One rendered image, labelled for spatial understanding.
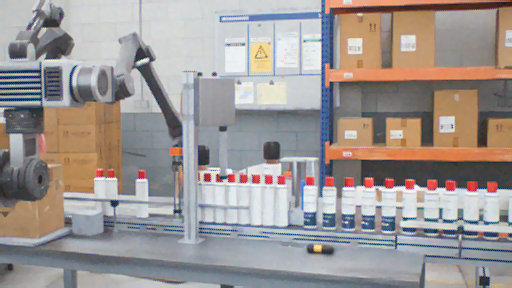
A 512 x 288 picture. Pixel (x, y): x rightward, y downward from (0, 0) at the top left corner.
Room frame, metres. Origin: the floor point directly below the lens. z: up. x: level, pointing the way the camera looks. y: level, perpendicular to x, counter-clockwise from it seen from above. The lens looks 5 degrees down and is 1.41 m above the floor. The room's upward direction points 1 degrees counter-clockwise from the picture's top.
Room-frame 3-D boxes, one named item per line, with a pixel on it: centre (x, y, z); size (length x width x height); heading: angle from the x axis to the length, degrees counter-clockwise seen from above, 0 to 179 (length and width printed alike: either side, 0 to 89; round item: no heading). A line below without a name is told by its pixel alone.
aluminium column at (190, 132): (2.64, 0.00, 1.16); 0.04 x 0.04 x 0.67; 68
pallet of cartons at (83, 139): (6.53, 1.32, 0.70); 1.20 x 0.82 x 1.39; 80
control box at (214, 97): (2.67, -0.08, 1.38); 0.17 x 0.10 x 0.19; 123
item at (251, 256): (3.01, 0.04, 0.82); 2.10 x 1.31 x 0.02; 68
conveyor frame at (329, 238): (2.79, -0.01, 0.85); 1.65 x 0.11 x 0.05; 68
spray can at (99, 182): (2.95, 0.41, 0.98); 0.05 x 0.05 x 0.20
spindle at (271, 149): (3.28, -0.39, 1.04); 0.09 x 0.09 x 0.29
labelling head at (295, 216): (2.72, -0.44, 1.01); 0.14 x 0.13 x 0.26; 68
